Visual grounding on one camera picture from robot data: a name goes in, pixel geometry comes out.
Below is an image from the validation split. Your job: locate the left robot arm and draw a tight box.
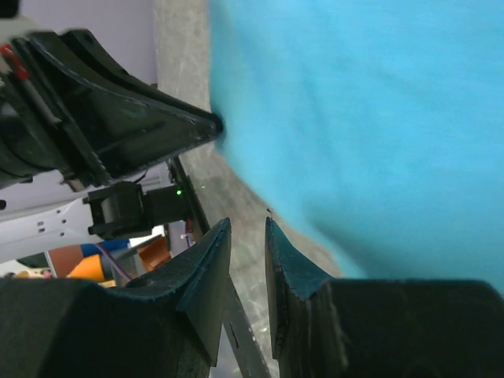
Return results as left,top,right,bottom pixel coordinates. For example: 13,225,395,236
1,29,223,260

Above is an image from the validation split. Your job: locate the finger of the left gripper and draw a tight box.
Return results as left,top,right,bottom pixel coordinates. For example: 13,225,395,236
15,33,223,185
60,29,165,98

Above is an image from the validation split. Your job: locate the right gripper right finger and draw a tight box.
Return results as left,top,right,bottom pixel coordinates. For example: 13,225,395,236
265,219,503,377

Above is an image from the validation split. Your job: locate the orange background clutter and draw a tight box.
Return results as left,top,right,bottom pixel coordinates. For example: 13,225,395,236
6,235,172,283

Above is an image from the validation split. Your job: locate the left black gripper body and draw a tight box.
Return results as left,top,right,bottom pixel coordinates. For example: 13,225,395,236
0,39,107,190

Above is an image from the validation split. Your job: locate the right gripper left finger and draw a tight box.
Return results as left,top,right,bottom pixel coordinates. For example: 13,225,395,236
0,217,232,378

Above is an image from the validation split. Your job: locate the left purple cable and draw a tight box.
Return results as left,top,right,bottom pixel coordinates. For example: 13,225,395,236
94,242,131,287

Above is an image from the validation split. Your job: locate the teal t-shirt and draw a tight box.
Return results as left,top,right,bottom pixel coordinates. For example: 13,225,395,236
208,1,503,290

